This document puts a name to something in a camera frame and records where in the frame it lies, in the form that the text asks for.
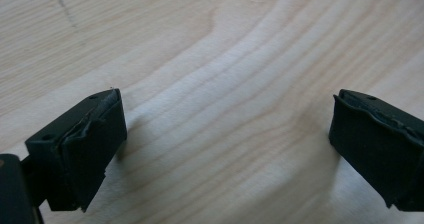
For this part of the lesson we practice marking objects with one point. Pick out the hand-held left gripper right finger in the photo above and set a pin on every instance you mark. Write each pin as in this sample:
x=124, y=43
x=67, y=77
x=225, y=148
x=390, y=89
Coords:
x=376, y=150

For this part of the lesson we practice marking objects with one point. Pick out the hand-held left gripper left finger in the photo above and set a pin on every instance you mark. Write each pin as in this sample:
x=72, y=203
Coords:
x=83, y=150

